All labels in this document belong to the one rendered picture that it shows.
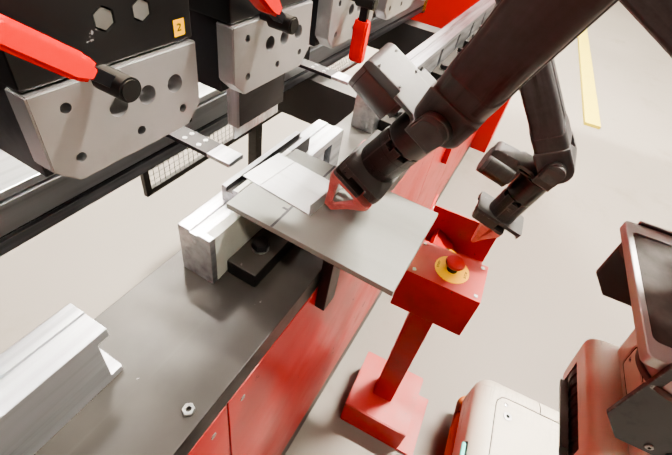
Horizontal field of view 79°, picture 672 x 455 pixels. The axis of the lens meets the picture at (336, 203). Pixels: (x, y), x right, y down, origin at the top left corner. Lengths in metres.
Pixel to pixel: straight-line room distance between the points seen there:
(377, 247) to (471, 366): 1.23
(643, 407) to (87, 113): 0.65
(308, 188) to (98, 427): 0.39
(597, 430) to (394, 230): 0.44
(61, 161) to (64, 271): 1.59
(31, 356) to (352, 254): 0.37
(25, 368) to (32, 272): 1.46
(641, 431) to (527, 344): 1.26
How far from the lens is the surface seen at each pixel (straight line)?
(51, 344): 0.55
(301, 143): 0.73
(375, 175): 0.52
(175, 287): 0.67
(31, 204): 0.74
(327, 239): 0.56
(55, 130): 0.35
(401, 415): 1.43
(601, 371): 0.87
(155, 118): 0.40
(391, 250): 0.57
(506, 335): 1.90
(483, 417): 1.35
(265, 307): 0.64
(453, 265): 0.86
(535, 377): 1.85
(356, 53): 0.66
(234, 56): 0.46
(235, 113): 0.56
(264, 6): 0.42
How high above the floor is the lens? 1.40
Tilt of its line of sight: 41 degrees down
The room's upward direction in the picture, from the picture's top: 11 degrees clockwise
